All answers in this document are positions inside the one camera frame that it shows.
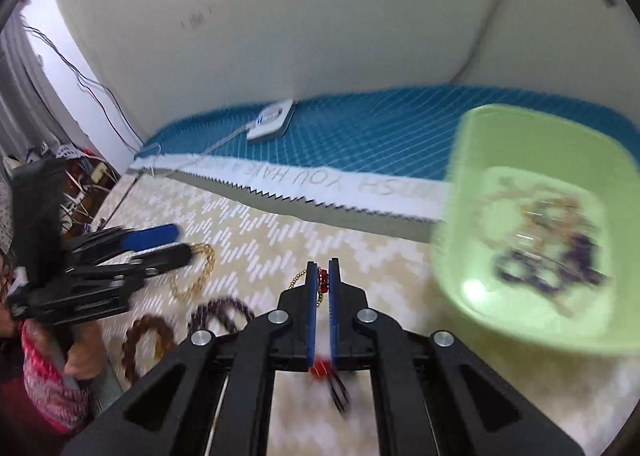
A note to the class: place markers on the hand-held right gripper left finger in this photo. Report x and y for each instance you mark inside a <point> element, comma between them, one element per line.
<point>312,308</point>

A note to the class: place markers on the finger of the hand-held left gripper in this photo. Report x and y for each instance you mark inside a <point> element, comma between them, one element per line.
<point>170,256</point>
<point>150,236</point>

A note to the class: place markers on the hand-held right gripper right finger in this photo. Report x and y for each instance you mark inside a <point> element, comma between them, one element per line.
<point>335,308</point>

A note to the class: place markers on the green plastic basket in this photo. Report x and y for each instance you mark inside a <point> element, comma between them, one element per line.
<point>475,160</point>

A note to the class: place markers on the person's left forearm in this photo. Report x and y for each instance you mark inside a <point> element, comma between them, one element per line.
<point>47,386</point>

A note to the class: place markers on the tangled jewelry pile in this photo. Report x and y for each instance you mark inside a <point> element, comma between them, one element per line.
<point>575,256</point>

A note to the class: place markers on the person's left hand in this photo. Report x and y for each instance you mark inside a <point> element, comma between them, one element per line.
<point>86,351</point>

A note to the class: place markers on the cluttered household pile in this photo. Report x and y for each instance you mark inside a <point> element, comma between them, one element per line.
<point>90,173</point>

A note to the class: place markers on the beige zigzag patterned blanket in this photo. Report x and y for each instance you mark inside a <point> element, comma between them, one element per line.
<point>240,221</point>

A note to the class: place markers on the grey curtain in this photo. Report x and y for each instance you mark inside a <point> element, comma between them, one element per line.
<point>20,100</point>

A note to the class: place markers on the white blanket controller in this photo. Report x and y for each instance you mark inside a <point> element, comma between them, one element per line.
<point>270,120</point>

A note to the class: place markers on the blue quilted blanket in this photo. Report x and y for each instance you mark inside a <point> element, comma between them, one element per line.
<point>375,135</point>

